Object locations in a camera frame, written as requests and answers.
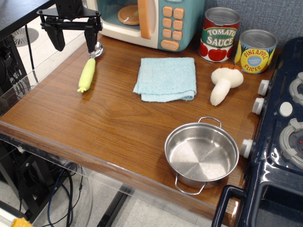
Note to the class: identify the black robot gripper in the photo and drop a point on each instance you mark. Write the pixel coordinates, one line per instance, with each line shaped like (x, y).
(70, 15)

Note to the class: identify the light blue rag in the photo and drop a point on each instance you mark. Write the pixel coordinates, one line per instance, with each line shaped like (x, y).
(166, 79)

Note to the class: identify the orange toy plate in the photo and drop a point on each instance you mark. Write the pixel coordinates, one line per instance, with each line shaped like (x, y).
(129, 15)

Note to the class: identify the black side desk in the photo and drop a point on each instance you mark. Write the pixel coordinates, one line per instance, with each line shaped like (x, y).
(16, 13)

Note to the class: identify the black computer tower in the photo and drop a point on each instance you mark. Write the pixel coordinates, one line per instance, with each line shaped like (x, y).
(13, 76)

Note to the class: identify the teal toy microwave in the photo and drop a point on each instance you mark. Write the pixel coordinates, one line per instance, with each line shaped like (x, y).
(167, 25)

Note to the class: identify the tomato sauce can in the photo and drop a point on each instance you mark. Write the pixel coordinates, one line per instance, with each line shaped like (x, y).
(218, 34)

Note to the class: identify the plush white mushroom toy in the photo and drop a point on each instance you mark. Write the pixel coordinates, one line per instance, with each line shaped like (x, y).
(224, 78)

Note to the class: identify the stainless steel pot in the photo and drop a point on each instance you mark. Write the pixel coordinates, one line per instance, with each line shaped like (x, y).
(201, 155)

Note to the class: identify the pineapple slices can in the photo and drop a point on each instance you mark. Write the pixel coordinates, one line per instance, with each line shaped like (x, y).
(255, 50)

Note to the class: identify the black table leg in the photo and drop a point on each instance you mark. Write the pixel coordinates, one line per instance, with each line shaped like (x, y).
(115, 206)

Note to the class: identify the white stove knob top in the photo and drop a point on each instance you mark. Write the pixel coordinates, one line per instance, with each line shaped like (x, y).
(263, 87)

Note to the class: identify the white stove knob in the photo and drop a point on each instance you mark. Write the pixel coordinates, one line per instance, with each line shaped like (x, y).
(258, 105)
(263, 87)
(246, 148)

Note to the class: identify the yellow sponge corner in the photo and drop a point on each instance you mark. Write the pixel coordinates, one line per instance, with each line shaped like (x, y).
(20, 222)

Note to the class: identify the white stove knob middle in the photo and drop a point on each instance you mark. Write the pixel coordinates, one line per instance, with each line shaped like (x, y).
(258, 105)

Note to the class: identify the white stove knob bottom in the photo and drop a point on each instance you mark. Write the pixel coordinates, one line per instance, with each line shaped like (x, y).
(246, 148)

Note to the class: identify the white round stove button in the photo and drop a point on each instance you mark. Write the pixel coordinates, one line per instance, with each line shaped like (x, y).
(286, 109)

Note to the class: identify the grey stove burner upper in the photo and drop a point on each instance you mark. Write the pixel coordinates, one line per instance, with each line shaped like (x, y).
(293, 89)

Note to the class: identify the grey stove burner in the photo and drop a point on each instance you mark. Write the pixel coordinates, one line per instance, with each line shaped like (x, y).
(291, 142)
(293, 89)

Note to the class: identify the grey stove burner lower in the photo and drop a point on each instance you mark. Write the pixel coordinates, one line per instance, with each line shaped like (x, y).
(291, 142)

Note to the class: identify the dark blue toy stove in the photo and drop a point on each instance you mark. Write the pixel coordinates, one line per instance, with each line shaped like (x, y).
(273, 191)

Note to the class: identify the spoon with yellow-green handle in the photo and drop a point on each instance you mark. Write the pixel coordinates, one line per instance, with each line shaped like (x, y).
(88, 71)

